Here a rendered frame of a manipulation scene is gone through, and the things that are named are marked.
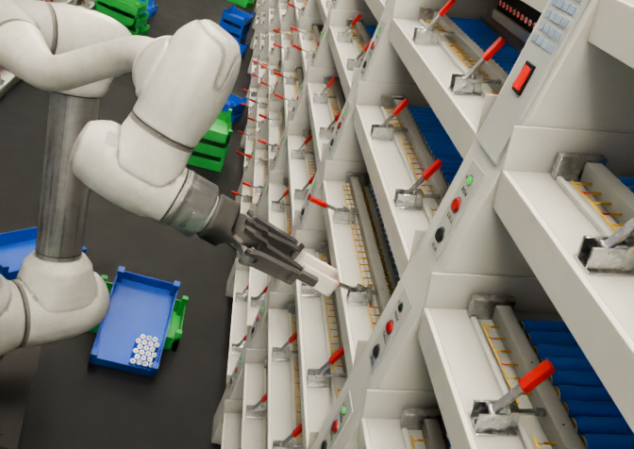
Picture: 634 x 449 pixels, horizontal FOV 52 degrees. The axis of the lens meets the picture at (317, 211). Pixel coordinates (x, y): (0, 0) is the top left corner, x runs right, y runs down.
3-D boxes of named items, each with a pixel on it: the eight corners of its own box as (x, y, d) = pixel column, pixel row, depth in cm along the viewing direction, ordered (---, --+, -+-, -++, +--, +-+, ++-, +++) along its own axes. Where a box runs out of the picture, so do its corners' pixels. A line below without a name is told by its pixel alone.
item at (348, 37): (348, 108, 148) (356, 48, 141) (327, 40, 200) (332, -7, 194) (434, 114, 150) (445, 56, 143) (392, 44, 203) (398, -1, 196)
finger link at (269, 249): (246, 224, 98) (245, 227, 97) (307, 263, 100) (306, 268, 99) (233, 241, 100) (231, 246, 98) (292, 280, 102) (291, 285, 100)
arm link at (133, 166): (153, 236, 91) (201, 159, 89) (49, 182, 86) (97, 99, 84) (156, 211, 101) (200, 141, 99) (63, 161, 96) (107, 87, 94)
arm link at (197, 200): (154, 232, 93) (190, 252, 95) (185, 186, 90) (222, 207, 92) (162, 203, 101) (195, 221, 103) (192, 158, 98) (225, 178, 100)
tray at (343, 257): (349, 390, 95) (358, 340, 91) (321, 197, 148) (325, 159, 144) (480, 392, 98) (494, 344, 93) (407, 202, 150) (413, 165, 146)
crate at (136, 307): (154, 377, 198) (158, 369, 192) (88, 362, 194) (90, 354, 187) (176, 291, 216) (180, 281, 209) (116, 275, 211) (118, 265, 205)
